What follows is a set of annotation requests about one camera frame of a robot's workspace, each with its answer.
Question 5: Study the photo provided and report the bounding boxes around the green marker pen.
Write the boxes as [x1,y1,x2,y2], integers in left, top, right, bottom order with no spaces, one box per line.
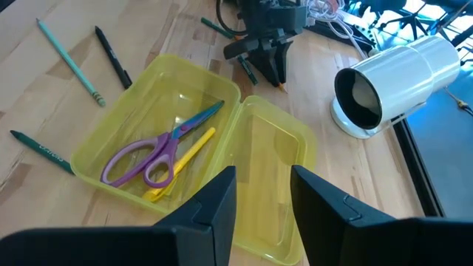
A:
[9,129,76,175]

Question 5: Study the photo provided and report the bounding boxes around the yellow translucent supply box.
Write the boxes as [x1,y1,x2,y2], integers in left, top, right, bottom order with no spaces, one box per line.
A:
[69,53,319,266]

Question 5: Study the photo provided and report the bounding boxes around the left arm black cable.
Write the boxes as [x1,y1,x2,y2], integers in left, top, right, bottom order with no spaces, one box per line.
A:
[216,0,243,38]

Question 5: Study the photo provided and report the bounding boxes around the teal pencil with eraser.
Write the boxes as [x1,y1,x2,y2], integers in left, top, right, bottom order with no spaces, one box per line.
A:
[35,18,107,108]

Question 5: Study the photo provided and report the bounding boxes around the yellow highlighter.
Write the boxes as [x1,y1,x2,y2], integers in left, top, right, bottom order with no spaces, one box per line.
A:
[142,127,217,202]

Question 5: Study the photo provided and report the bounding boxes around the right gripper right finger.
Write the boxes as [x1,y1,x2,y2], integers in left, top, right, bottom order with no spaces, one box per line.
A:
[290,165,473,266]

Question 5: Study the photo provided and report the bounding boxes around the dark green pencil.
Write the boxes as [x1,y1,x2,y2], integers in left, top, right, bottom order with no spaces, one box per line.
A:
[236,54,259,86]
[200,16,237,41]

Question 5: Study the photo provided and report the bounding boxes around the white cable bundle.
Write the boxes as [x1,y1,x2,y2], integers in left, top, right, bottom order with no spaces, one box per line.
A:
[306,0,374,60]

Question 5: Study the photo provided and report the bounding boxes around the purple handled scissors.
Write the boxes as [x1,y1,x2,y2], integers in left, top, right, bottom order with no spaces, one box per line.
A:
[100,100,225,189]

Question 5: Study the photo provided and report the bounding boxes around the black office chair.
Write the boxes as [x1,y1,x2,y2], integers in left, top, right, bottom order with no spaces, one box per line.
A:
[369,0,444,38]

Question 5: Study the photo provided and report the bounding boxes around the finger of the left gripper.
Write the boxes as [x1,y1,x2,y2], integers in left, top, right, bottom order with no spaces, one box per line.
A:
[277,41,295,85]
[246,46,281,88]

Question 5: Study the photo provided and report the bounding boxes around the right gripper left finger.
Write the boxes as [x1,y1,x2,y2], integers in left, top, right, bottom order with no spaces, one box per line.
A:
[0,166,237,266]

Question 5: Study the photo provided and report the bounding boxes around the black pen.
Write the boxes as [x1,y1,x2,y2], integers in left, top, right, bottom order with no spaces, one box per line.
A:
[94,25,133,90]

